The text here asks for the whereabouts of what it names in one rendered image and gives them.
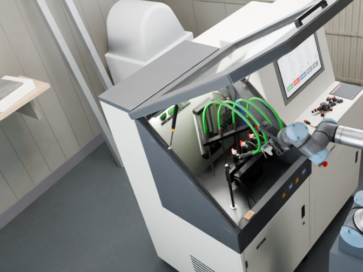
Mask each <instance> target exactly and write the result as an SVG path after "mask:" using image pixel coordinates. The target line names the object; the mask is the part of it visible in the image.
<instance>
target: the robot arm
mask: <svg viewBox="0 0 363 272"><path fill-rule="evenodd" d="M259 130H260V131H262V132H263V133H265V134H267V135H268V136H269V137H271V139H270V140H269V141H268V142H267V143H266V144H264V145H262V147H261V150H264V151H265V152H267V153H268V154H269V155H273V153H272V151H271V150H272V149H273V147H274V148H275V149H276V150H277V151H276V153H277V154H278V155H282V154H284V153H285V152H286V151H288V150H290V149H291V148H292V147H293V146H295V147H296V148H297V149H299V150H300V151H301V152H302V153H303V154H305V155H306V156H307V157H308V159H309V160H311V161H313V162H314V163H315V164H317V165H318V164H321V163H322V162H324V161H325V160H326V159H327V158H328V156H329V154H330V152H329V150H328V149H327V148H326V147H327V145H328V144H329V142H333V143H336V144H341V145H345V146H349V147H354V148H358V149H362V150H363V130H358V129H355V128H350V127H345V126H340V125H338V123H337V122H336V121H335V120H333V119H332V118H324V119H323V120H322V121H321V122H320V123H318V125H317V127H316V129H315V130H314V132H313V133H312V135H310V134H309V132H308V128H307V126H306V125H305V124H304V123H302V122H295V123H291V124H289V125H288V126H287V127H285V128H283V129H282V130H280V129H278V128H276V127H275V126H273V125H272V124H270V123H268V122H267V121H264V122H263V123H262V124H261V125H260V126H259ZM272 146H273V147H272ZM279 153H281V154H279ZM340 235H341V237H342V238H343V239H344V240H345V241H346V242H347V243H348V244H350V245H352V246H354V247H358V248H363V191H359V192H357V193H356V194H355V197H354V204H353V206H352V208H351V210H350V212H349V214H348V216H347V218H346V221H345V223H344V225H343V226H342V228H341V231H340Z"/></svg>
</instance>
